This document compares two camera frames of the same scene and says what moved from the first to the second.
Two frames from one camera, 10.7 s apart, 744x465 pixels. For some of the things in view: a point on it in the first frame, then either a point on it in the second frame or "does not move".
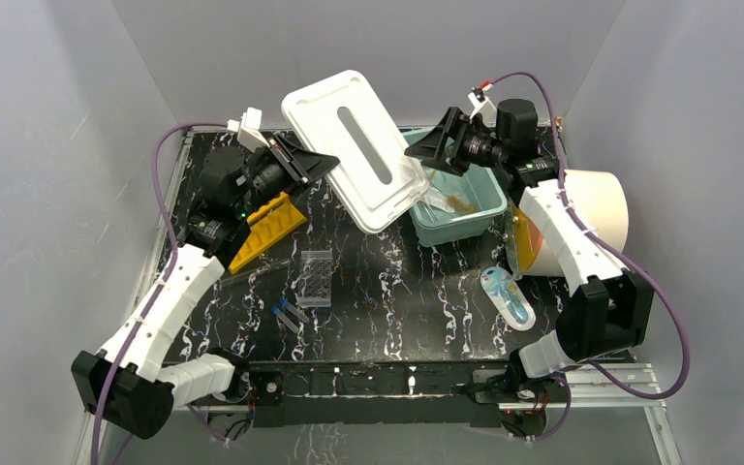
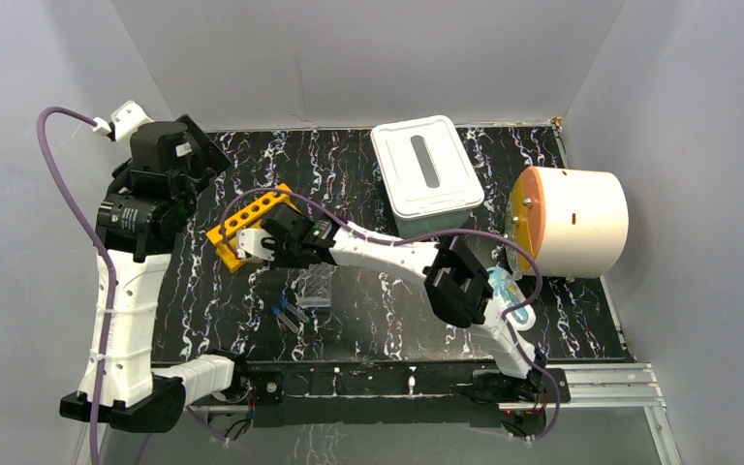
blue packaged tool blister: (509, 297) does not move
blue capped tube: (280, 315) does not move
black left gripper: (289, 163) → (199, 149)
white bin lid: (375, 182) → (425, 168)
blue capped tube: (300, 314) does not move
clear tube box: (315, 287) does not move
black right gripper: (430, 146) → (273, 247)
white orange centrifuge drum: (601, 201) does not move
